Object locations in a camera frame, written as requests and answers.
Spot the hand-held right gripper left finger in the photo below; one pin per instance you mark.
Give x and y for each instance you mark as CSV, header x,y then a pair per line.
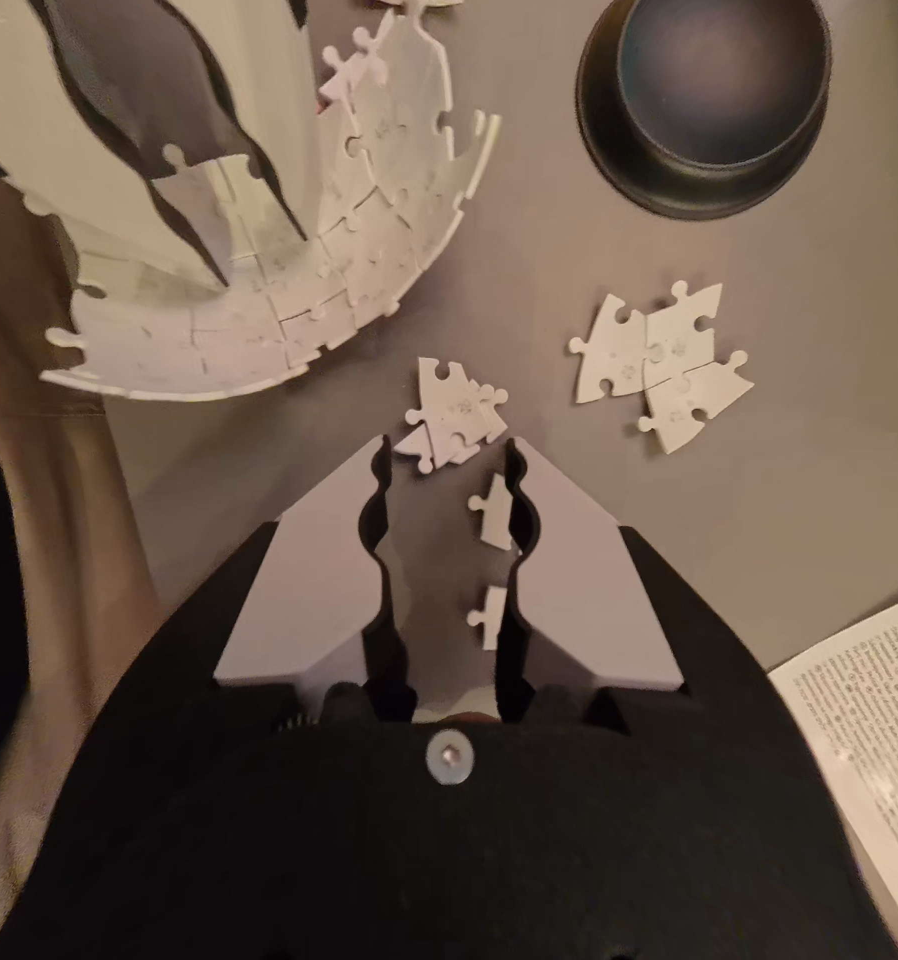
x,y
299,585

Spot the printed instruction leaflet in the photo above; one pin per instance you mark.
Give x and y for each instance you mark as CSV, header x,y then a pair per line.
x,y
854,735

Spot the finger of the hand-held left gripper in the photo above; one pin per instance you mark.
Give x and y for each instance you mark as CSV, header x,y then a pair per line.
x,y
59,135
276,90

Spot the partly built white puzzle ball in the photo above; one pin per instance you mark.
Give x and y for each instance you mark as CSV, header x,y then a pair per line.
x,y
344,247

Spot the white puzzle piece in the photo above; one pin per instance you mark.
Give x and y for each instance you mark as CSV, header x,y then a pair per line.
x,y
449,412
614,352
495,416
494,619
689,409
496,514
685,326

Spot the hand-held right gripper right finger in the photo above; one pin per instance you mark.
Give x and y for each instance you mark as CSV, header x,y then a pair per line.
x,y
591,600

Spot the black round stand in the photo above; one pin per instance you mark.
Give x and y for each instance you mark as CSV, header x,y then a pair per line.
x,y
644,172

